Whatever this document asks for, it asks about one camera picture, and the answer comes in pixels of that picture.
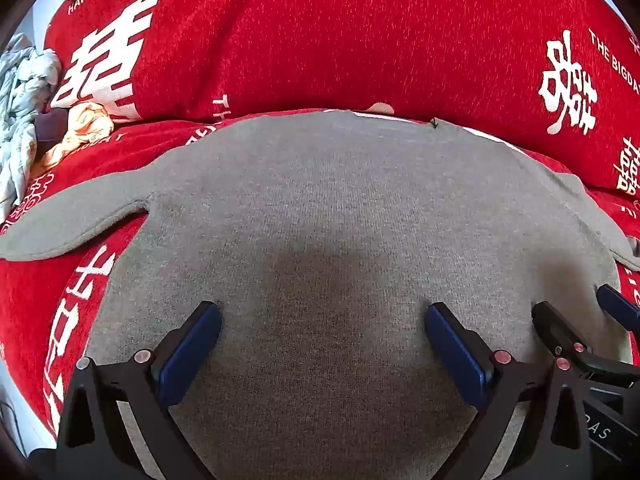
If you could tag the grey knitted sweater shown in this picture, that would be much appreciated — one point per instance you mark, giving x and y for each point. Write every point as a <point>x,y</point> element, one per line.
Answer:
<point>320,210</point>

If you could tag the orange crumpled cloth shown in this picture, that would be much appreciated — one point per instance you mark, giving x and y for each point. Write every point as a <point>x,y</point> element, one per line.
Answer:
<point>87,122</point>

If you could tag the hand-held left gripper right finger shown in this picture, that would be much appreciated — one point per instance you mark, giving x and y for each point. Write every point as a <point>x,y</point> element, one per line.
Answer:
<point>457,355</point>

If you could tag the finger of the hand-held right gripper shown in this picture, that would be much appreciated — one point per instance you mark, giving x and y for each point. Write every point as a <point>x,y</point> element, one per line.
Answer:
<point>557,327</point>
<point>617,302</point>

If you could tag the red printed quilt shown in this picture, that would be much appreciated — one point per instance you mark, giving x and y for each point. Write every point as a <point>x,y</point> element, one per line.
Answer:
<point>325,35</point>

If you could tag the dark purple cloth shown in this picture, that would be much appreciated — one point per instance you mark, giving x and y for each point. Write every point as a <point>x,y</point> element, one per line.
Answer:
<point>50,127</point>

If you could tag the light blue crumpled cloth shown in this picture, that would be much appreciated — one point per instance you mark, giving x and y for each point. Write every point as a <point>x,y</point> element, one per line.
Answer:
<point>20,110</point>

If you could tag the red printed bed sheet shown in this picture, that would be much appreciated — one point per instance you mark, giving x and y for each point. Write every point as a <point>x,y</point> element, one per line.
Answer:
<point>40,310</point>

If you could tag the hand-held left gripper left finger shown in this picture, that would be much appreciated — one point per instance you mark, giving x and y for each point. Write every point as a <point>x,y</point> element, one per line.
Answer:
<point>192,350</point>

